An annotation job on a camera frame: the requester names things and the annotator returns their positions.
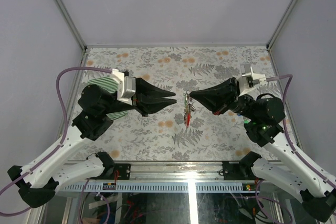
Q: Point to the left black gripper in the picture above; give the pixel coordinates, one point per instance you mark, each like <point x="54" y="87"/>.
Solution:
<point x="149" y="98"/>

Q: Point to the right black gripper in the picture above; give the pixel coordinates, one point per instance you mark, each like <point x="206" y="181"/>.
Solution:
<point x="220" y="98"/>

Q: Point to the green striped cloth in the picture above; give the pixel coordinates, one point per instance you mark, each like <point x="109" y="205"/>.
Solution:
<point x="111" y="86"/>

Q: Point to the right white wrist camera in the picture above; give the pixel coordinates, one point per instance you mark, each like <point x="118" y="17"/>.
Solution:
<point x="248" y="80"/>

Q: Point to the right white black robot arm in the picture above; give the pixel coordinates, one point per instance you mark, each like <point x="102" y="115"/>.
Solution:
<point x="266" y="128"/>

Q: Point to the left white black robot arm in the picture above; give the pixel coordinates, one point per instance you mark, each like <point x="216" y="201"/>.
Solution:
<point x="42" y="178"/>

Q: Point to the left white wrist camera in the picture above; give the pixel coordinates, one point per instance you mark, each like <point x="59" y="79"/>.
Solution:
<point x="126" y="86"/>

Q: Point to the aluminium front rail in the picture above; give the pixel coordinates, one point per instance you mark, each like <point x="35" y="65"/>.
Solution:
<point x="170" y="179"/>

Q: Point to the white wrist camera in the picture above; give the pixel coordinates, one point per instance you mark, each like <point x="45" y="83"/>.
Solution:
<point x="248" y="80"/>
<point x="126" y="86"/>

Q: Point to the grey red key ring holder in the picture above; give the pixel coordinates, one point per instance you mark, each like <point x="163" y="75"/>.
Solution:
<point x="188" y="108"/>

